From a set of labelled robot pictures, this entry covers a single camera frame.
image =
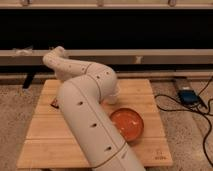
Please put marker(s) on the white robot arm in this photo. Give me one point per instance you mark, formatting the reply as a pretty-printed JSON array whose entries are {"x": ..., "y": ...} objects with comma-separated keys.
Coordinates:
[{"x": 84, "y": 86}]

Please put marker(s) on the white plastic cup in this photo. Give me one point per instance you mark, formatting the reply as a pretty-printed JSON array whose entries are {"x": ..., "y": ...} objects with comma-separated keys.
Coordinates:
[{"x": 112, "y": 98}]

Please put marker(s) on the orange bowl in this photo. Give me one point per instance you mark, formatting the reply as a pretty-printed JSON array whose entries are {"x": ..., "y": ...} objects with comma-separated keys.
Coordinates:
[{"x": 128, "y": 122}]

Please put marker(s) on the blue power adapter box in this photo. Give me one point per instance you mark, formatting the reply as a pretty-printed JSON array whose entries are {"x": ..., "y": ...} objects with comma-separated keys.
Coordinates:
[{"x": 187, "y": 97}]

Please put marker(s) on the long beige rail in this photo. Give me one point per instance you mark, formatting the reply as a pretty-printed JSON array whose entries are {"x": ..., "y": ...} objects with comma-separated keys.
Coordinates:
[{"x": 135, "y": 57}]

